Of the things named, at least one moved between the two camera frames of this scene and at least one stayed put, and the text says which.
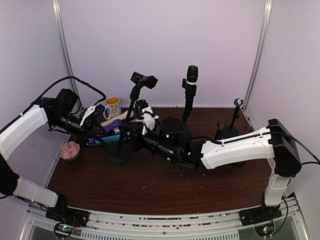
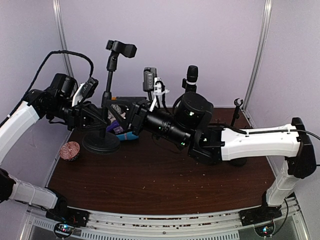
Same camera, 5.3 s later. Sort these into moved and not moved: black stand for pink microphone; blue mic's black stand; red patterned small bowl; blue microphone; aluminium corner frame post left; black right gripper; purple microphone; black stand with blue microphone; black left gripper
Moved: black left gripper; blue microphone; black right gripper; blue mic's black stand
Not moved: purple microphone; black stand for pink microphone; black stand with blue microphone; red patterned small bowl; aluminium corner frame post left
